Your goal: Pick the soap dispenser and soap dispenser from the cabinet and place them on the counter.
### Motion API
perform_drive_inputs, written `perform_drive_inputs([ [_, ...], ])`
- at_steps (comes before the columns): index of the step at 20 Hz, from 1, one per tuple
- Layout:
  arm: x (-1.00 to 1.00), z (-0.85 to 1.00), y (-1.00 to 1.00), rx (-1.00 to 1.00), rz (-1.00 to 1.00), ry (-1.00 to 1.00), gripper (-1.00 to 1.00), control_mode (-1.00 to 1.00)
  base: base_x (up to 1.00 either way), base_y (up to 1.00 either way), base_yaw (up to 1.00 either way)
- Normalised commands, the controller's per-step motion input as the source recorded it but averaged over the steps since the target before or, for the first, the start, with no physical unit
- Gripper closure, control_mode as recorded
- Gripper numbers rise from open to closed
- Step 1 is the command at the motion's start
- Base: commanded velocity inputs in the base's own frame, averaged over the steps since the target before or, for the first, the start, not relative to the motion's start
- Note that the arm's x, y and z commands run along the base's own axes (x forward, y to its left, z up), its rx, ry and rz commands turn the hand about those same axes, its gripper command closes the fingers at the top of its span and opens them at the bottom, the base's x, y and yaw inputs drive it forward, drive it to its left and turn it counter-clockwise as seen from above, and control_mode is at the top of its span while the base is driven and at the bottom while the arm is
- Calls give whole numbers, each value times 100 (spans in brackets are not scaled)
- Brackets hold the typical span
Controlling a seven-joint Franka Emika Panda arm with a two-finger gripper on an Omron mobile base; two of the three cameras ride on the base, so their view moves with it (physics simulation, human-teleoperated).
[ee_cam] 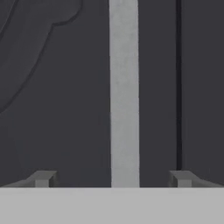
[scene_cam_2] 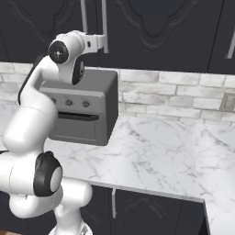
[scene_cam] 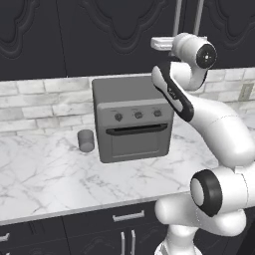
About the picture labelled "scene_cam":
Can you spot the dark drawer front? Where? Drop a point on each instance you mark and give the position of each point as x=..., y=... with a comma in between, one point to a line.
x=30, y=235
x=93, y=220

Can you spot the grey cylindrical cup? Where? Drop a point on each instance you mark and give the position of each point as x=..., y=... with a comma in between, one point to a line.
x=86, y=141

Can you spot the grey toaster oven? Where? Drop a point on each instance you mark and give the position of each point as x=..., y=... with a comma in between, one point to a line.
x=132, y=93

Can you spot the dark cabinet door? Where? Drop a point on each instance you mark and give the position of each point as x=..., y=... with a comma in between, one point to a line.
x=146, y=240
x=30, y=40
x=116, y=36
x=232, y=30
x=96, y=244

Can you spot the grey wall outlet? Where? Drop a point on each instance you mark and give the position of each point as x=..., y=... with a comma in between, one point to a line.
x=246, y=92

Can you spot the grey toaster oven knob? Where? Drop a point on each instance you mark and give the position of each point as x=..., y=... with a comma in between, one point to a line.
x=157, y=113
x=138, y=115
x=118, y=117

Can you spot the dark upper cabinet door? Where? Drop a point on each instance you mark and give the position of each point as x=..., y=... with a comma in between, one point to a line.
x=116, y=36
x=232, y=30
x=30, y=40

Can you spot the dark lower cabinet door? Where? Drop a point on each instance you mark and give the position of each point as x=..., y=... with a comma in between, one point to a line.
x=96, y=244
x=146, y=240

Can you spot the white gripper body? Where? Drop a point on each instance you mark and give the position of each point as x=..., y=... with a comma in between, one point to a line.
x=162, y=43

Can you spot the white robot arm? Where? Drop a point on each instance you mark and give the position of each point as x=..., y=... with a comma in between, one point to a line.
x=225, y=132

